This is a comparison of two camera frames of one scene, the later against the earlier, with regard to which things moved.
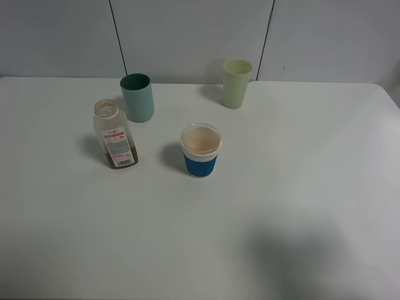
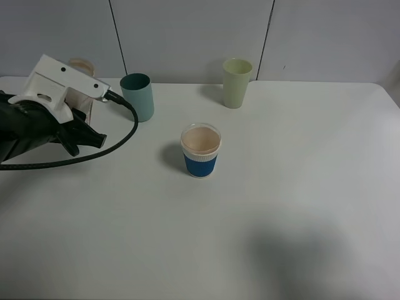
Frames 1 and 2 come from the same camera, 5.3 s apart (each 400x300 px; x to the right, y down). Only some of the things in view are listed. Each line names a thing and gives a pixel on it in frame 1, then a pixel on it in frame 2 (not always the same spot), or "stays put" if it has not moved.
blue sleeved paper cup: (200, 142) stays put
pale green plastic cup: (236, 72) stays put
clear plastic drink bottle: (114, 135) → (78, 100)
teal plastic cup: (139, 95) stays put
